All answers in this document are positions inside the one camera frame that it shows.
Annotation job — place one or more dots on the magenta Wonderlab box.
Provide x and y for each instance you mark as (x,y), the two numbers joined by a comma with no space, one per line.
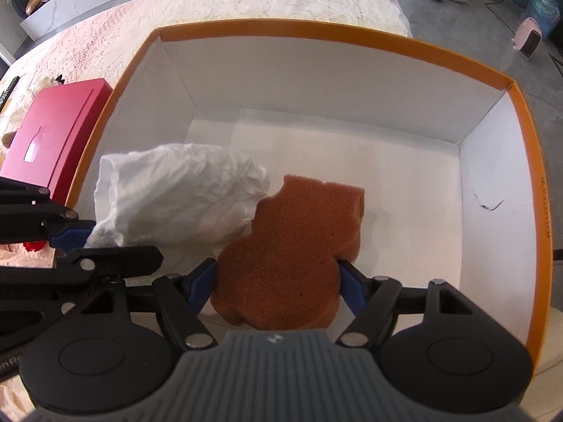
(49,144)

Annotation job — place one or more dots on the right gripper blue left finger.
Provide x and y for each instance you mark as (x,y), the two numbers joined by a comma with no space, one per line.
(200,284)

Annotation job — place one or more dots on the lace table cover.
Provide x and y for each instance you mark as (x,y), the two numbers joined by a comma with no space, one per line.
(104,44)

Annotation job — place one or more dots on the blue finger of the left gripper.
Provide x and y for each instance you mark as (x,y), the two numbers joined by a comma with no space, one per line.
(71,235)

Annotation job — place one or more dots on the blue water jug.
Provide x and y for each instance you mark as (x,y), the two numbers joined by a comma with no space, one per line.
(545,13)

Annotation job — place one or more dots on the brown bear-shaped sponge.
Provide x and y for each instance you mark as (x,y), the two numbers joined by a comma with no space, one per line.
(284,275)

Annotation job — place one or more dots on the orange crochet fruit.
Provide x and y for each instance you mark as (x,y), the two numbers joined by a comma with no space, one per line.
(35,245)

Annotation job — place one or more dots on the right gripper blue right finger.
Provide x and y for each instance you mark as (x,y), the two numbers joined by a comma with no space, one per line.
(355,288)

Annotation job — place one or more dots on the pink space heater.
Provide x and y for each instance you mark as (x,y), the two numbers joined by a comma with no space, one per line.
(527,37)

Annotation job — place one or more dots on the orange cardboard box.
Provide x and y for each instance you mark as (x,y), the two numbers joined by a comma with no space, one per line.
(282,146)

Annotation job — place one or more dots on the white cloth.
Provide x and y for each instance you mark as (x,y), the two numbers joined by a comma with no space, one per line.
(175,194)

